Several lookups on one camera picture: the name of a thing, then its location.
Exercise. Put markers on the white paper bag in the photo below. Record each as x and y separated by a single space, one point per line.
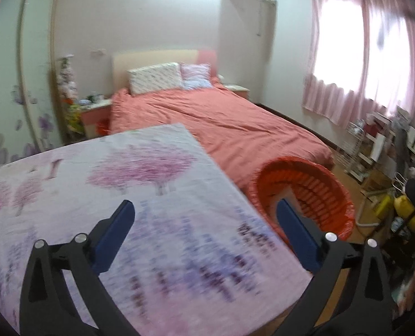
378 147

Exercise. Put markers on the floral printed tablecloth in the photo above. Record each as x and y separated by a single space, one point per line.
140 189

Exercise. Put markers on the white tube frame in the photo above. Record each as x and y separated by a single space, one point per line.
360 213

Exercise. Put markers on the yellow green plush toy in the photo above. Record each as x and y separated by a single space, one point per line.
74 117

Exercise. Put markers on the yellow plastic basin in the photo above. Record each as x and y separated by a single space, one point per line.
405 208

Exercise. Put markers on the pink white nightstand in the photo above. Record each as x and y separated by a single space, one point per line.
237 90
95 113

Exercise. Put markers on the orange plastic basket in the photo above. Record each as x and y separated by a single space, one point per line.
319 189

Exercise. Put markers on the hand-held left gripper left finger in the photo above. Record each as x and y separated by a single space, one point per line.
111 238

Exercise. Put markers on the striped pink pillow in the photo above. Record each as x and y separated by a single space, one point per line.
197 75

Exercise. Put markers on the pink curtain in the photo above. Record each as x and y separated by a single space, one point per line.
354 101

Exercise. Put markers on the white shelf trolley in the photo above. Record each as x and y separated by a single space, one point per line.
368 161

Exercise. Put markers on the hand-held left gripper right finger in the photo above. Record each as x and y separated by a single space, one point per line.
296 238

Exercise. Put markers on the hanging plush toys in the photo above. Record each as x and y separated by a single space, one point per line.
67 80

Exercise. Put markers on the bed with pink duvet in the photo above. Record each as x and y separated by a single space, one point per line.
228 122

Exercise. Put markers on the flower print glass wardrobe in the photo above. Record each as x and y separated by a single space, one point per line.
18 77

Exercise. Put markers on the floral white pillow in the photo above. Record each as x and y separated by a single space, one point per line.
154 78

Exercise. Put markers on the yellow plastic container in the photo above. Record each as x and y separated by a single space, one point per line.
383 205

